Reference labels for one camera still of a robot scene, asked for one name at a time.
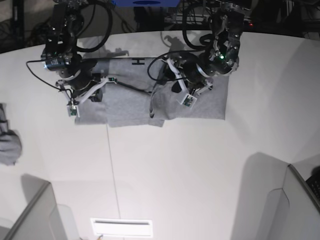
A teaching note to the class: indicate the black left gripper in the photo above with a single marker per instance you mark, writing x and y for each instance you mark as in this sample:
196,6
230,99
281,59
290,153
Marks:
168,76

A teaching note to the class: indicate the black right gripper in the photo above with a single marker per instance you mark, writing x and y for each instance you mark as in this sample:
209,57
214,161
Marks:
81,78

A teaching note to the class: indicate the grey T-shirt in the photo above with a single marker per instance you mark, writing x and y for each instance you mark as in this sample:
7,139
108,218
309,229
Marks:
135,99

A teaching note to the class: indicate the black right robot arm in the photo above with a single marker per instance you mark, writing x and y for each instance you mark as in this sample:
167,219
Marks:
61,54

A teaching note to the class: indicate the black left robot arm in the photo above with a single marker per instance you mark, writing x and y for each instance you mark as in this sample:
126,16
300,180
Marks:
217,53

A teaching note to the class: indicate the blue box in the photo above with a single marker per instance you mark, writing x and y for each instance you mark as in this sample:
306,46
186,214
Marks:
145,3

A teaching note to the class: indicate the grey clothes pile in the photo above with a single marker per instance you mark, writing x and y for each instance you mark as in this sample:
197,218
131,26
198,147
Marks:
10,143

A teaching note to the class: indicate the grey partition left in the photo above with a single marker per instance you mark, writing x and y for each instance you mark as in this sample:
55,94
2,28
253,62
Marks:
43,219

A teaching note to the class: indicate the grey partition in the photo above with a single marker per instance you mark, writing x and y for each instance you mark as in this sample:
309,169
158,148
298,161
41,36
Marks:
43,219
297,211

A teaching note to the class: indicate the white slotted tray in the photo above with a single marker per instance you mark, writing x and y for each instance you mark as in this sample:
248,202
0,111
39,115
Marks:
122,228

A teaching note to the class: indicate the black keyboard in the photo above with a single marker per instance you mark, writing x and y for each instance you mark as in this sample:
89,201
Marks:
314,184

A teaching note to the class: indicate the grey partition right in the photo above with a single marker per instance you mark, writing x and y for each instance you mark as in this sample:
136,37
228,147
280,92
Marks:
297,211

